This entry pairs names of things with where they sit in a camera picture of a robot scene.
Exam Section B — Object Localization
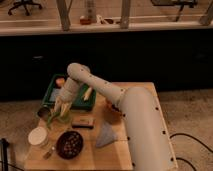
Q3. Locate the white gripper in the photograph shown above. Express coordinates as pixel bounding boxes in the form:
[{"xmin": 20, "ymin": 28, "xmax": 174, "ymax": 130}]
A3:
[{"xmin": 53, "ymin": 78, "xmax": 82, "ymax": 117}]

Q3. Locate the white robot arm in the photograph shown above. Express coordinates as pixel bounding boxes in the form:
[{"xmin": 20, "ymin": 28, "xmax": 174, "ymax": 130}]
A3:
[{"xmin": 54, "ymin": 63, "xmax": 178, "ymax": 171}]

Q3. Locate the green plastic cup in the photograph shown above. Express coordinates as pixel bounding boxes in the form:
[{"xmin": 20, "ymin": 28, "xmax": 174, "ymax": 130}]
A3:
[{"xmin": 56, "ymin": 111, "xmax": 71, "ymax": 124}]

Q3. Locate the grey blue sponge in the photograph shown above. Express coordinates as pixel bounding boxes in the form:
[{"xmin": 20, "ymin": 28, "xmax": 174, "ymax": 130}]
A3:
[{"xmin": 49, "ymin": 88, "xmax": 60, "ymax": 102}]

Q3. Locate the green plastic tray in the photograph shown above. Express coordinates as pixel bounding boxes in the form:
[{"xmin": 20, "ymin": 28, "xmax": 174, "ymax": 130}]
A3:
[{"xmin": 42, "ymin": 74, "xmax": 96, "ymax": 111}]

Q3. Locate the dark wooden block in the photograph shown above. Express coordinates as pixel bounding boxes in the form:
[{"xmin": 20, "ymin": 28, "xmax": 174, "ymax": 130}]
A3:
[{"xmin": 72, "ymin": 118, "xmax": 94, "ymax": 129}]

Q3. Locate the orange sponge cube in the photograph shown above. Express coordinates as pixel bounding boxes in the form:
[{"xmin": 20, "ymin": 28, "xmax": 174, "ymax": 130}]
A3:
[{"xmin": 55, "ymin": 78, "xmax": 65, "ymax": 88}]

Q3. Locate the yellow corn cob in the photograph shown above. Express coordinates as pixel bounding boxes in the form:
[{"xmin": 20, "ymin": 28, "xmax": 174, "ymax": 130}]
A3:
[{"xmin": 82, "ymin": 87, "xmax": 93, "ymax": 101}]

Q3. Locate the dark bowl with nuts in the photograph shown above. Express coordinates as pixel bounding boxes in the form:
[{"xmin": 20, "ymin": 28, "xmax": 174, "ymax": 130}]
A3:
[{"xmin": 56, "ymin": 131, "xmax": 84, "ymax": 159}]

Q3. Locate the orange bowl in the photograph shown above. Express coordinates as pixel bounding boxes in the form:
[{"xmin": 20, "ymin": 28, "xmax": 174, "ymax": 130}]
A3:
[{"xmin": 105, "ymin": 98, "xmax": 122, "ymax": 115}]

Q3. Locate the grey triangular cloth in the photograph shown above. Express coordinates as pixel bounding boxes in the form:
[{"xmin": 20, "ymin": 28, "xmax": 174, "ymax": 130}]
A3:
[{"xmin": 96, "ymin": 122, "xmax": 118, "ymax": 148}]

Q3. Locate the black stand at left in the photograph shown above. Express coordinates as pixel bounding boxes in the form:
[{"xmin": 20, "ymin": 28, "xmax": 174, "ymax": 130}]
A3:
[{"xmin": 0, "ymin": 138, "xmax": 10, "ymax": 171}]

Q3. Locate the red object on shelf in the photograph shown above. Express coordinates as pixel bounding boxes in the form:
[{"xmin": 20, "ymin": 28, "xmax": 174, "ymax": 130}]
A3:
[{"xmin": 79, "ymin": 16, "xmax": 92, "ymax": 25}]

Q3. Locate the black office chair left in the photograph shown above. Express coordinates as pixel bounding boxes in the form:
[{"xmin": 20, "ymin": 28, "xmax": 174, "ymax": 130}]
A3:
[{"xmin": 8, "ymin": 0, "xmax": 43, "ymax": 16}]

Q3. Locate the black cable on floor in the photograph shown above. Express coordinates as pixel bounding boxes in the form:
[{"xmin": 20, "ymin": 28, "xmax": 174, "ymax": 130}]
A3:
[{"xmin": 169, "ymin": 132, "xmax": 213, "ymax": 171}]

